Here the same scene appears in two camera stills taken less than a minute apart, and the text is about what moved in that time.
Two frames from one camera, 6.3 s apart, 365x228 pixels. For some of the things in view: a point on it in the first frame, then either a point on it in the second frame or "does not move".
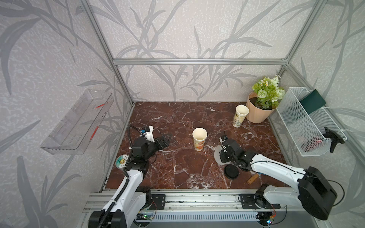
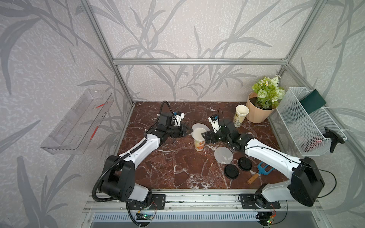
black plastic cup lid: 231,171 does not move
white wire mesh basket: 307,129 does not move
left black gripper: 164,144 to 182,132
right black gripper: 221,154 to 210,133
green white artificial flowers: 269,94 does not move
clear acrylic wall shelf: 77,132 does not move
